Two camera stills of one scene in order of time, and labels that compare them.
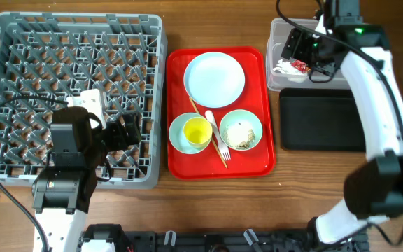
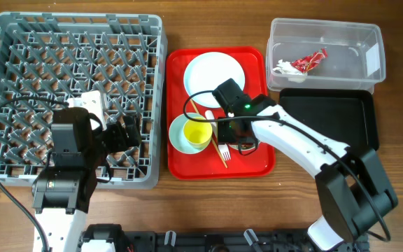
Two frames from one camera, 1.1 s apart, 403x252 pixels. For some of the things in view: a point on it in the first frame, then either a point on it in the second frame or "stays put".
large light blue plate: (214, 80) stays put
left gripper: (120, 141) stays put
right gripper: (295, 47) -> (223, 134)
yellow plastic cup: (197, 131) stays put
